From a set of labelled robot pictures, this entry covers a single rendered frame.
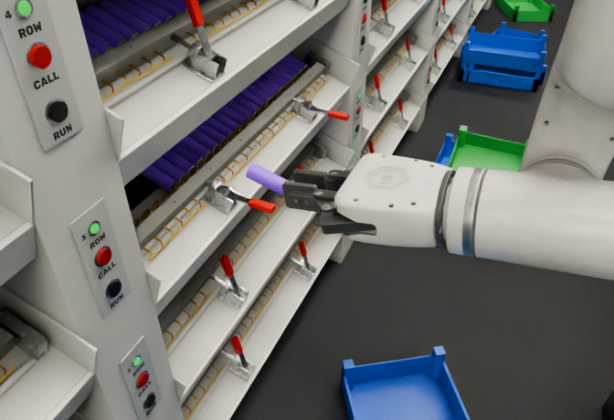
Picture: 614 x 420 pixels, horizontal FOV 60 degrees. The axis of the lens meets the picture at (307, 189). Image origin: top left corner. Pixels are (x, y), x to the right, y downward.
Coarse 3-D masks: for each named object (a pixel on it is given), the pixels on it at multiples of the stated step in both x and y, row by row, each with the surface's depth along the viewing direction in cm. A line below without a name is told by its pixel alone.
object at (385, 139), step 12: (408, 96) 175; (420, 96) 175; (396, 108) 172; (408, 108) 175; (384, 120) 165; (396, 120) 165; (408, 120) 170; (384, 132) 159; (396, 132) 163; (372, 144) 142; (384, 144) 156; (396, 144) 158; (360, 156) 146
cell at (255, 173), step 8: (256, 168) 59; (264, 168) 60; (248, 176) 60; (256, 176) 59; (264, 176) 59; (272, 176) 59; (280, 176) 59; (264, 184) 59; (272, 184) 59; (280, 184) 59; (280, 192) 59
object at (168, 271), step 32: (352, 64) 100; (320, 96) 98; (288, 128) 88; (320, 128) 98; (256, 160) 81; (288, 160) 86; (160, 192) 70; (256, 192) 76; (192, 224) 69; (224, 224) 70; (160, 256) 64; (192, 256) 65; (160, 288) 61
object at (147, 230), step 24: (312, 72) 98; (288, 96) 90; (264, 120) 84; (288, 120) 88; (240, 144) 78; (264, 144) 82; (216, 168) 73; (240, 168) 77; (192, 192) 69; (168, 216) 65; (192, 216) 68; (144, 240) 62; (168, 240) 65
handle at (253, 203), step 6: (228, 192) 70; (228, 198) 71; (234, 198) 71; (240, 198) 70; (246, 198) 71; (252, 198) 70; (246, 204) 70; (252, 204) 69; (258, 204) 69; (264, 204) 69; (270, 204) 69; (264, 210) 69; (270, 210) 69
